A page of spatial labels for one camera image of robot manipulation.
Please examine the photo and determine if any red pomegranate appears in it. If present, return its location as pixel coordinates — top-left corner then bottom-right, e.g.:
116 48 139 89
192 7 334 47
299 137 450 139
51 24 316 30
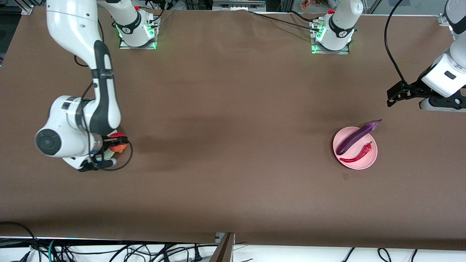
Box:
108 132 129 153

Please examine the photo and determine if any table cover sheet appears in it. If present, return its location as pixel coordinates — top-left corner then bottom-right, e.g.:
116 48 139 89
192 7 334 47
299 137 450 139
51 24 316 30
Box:
0 7 466 251

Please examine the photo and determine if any pink plate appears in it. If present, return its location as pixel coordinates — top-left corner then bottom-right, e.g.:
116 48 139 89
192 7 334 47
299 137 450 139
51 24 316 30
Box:
333 127 378 170

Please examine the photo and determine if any black cable across cover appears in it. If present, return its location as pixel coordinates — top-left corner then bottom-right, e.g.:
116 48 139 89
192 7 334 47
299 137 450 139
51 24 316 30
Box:
248 10 324 31

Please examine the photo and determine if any light green plate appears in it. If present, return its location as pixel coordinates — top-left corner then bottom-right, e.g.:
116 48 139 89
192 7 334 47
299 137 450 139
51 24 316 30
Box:
103 128 121 160

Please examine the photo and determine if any red chili pepper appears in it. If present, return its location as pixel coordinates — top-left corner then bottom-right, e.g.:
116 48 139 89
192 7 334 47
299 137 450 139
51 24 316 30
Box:
339 141 373 163

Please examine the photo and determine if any grey metal frame bar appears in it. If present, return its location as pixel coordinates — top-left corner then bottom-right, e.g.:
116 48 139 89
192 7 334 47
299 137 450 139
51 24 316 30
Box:
213 0 267 12

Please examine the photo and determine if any aluminium profile post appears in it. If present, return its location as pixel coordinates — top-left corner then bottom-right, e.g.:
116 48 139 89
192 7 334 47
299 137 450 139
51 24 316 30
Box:
209 232 236 262

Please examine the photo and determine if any purple eggplant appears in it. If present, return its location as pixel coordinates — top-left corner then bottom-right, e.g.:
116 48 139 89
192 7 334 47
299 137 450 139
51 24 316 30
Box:
336 119 383 156

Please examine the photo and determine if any black looped cable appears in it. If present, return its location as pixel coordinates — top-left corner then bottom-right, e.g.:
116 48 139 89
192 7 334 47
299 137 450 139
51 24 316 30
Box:
0 221 41 262

